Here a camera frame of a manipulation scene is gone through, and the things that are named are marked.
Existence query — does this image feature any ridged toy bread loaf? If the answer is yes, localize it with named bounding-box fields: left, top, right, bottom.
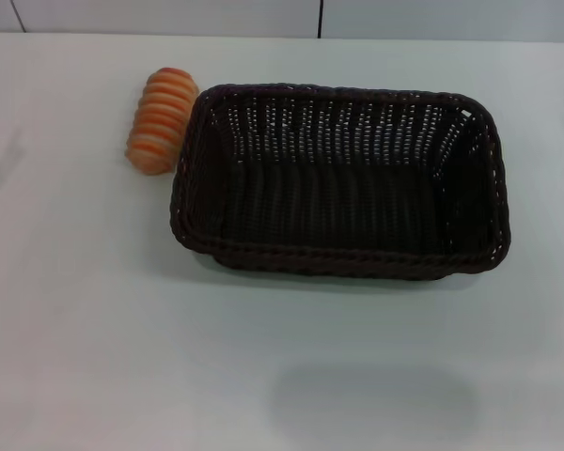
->
left=125, top=67, right=199, bottom=177

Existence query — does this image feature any dark woven plastic basket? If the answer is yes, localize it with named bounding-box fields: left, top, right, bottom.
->
left=168, top=83, right=513, bottom=282

